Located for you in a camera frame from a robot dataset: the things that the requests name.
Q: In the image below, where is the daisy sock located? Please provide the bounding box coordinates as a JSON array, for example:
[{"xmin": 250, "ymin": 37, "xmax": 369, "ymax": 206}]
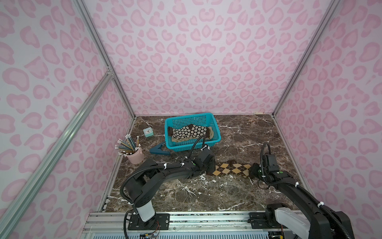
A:
[{"xmin": 168, "ymin": 123, "xmax": 214, "ymax": 142}]

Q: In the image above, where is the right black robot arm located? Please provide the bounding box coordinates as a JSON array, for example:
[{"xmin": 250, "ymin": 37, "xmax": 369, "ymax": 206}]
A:
[{"xmin": 248, "ymin": 142, "xmax": 355, "ymax": 239}]

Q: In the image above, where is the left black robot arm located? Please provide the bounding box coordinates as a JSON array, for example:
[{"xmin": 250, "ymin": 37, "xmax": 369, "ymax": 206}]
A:
[{"xmin": 119, "ymin": 135, "xmax": 215, "ymax": 230}]

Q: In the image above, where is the teal plastic basket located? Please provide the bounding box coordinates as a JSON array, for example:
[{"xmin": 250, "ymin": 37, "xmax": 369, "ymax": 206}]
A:
[{"xmin": 165, "ymin": 113, "xmax": 221, "ymax": 152}]

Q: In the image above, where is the small teal clock cube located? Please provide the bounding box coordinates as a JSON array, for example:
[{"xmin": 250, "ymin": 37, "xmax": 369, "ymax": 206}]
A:
[{"xmin": 143, "ymin": 127, "xmax": 154, "ymax": 138}]

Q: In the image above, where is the bundle of pencils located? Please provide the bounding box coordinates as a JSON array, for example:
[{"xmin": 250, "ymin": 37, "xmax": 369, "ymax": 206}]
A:
[{"xmin": 114, "ymin": 134, "xmax": 141, "ymax": 157}]

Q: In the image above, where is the aluminium front rail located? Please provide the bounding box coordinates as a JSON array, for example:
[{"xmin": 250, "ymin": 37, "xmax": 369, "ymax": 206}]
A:
[{"xmin": 80, "ymin": 210, "xmax": 344, "ymax": 239}]

